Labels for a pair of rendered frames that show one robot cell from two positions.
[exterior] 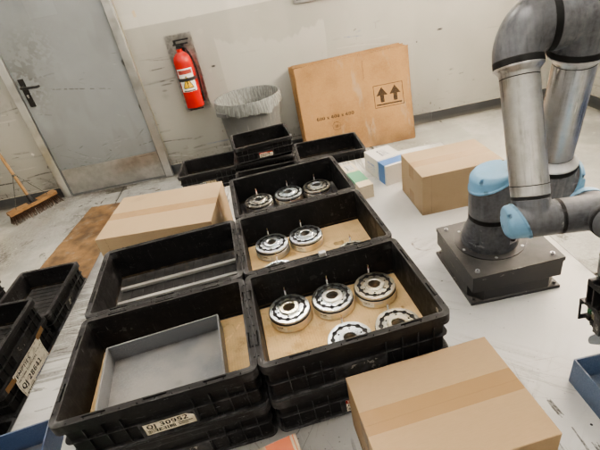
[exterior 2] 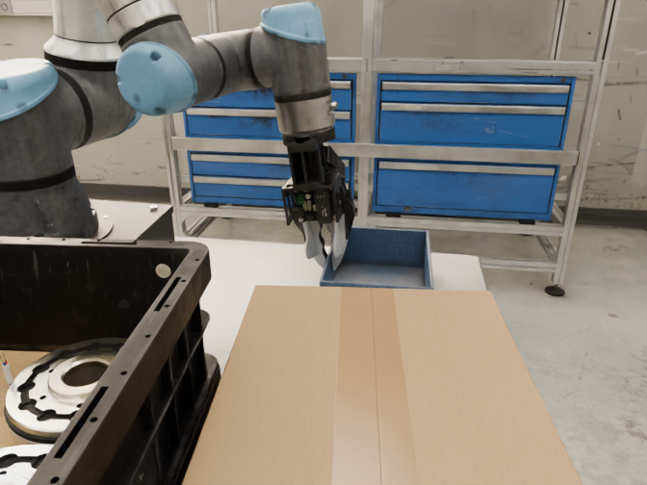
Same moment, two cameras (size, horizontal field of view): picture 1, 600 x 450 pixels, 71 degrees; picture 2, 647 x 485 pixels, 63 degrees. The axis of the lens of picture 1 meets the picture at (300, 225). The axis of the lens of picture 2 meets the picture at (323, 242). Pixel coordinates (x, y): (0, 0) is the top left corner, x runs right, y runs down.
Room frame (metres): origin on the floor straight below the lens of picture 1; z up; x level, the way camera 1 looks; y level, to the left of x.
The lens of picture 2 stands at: (0.44, 0.10, 1.10)
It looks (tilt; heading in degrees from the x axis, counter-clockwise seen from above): 24 degrees down; 279
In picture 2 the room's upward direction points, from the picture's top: straight up
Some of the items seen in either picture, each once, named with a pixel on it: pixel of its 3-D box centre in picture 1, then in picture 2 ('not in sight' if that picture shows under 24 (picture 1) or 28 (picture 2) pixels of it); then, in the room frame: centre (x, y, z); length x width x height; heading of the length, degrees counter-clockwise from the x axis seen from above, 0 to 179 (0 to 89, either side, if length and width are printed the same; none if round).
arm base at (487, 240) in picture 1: (489, 225); (36, 201); (0.96, -0.53, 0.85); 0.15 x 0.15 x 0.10
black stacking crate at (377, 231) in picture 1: (310, 244); not in sight; (1.02, -0.02, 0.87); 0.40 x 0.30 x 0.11; 96
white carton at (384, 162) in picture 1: (387, 164); not in sight; (1.69, -0.43, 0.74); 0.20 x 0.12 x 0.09; 13
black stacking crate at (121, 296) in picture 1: (175, 279); not in sight; (0.98, 0.38, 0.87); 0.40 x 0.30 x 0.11; 96
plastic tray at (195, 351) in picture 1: (165, 369); not in sight; (0.67, 0.36, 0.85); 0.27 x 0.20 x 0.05; 99
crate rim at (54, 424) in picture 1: (162, 345); not in sight; (0.68, 0.35, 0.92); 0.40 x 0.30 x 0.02; 96
